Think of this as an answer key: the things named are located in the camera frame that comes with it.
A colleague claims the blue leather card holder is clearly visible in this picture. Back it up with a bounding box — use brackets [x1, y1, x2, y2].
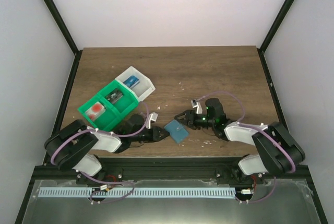
[164, 120, 189, 144]

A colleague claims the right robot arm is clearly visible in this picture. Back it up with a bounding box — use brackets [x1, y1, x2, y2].
[174, 98, 306, 175]

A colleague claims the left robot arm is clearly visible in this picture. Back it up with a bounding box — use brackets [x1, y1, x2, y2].
[44, 113, 170, 177]

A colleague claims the black card stack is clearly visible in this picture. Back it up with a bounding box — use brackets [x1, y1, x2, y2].
[105, 89, 123, 104]

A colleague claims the blue VIP card stack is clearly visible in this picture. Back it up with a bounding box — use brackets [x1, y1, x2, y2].
[123, 75, 140, 89]

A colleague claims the red white card stack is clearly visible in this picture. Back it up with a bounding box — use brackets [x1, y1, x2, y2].
[85, 102, 105, 121]

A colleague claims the green plastic bin front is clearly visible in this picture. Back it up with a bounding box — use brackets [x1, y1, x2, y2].
[78, 94, 122, 131]

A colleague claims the green plastic bin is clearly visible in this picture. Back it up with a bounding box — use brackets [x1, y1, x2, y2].
[78, 94, 122, 131]
[97, 80, 138, 119]

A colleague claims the white plastic bin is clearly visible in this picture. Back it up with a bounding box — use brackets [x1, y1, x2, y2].
[115, 66, 156, 102]

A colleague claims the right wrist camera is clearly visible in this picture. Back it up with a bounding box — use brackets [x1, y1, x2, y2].
[190, 99, 203, 114]

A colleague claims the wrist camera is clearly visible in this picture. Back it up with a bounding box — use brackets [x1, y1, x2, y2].
[145, 112, 158, 129]
[190, 99, 203, 114]

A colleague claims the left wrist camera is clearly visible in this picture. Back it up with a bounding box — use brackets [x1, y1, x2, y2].
[145, 112, 158, 129]

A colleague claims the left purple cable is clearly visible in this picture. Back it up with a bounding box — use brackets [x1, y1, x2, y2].
[50, 101, 151, 167]

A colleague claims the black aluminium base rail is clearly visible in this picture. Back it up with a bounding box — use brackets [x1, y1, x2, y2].
[31, 157, 312, 186]

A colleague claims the light blue cable duct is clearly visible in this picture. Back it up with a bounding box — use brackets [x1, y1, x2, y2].
[38, 187, 236, 199]

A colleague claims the right black frame post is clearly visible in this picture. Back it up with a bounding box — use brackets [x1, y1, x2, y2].
[259, 0, 295, 53]

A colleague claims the black frame post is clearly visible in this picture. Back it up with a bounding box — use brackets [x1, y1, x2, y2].
[28, 0, 80, 55]
[259, 0, 295, 53]

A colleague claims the left black frame post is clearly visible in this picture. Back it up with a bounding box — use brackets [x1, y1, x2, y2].
[28, 0, 80, 55]

